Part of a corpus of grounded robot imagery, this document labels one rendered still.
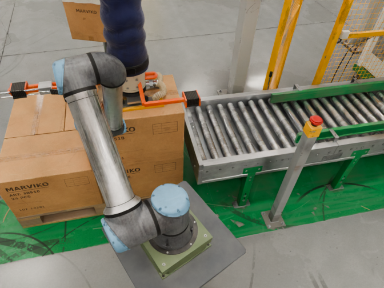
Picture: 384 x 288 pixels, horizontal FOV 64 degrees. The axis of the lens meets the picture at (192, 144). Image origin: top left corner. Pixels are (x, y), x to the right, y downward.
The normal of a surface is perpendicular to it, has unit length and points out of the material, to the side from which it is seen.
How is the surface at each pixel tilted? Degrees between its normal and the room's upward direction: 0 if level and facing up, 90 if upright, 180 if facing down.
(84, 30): 90
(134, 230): 49
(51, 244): 0
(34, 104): 0
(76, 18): 90
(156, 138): 90
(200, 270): 0
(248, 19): 90
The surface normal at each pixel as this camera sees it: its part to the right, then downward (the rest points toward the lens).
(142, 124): 0.22, 0.71
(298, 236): 0.04, -0.69
